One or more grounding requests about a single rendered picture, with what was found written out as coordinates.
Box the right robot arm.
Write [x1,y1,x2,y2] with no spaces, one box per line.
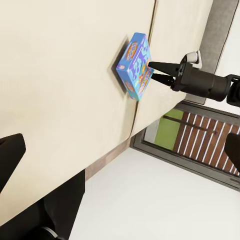
[148,50,240,108]

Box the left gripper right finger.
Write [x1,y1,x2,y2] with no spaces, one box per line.
[224,133,240,173]

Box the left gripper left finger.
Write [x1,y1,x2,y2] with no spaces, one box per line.
[0,133,26,193]

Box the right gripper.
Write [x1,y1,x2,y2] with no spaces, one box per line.
[148,61,215,98]

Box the board game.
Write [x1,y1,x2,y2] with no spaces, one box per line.
[116,32,154,101]

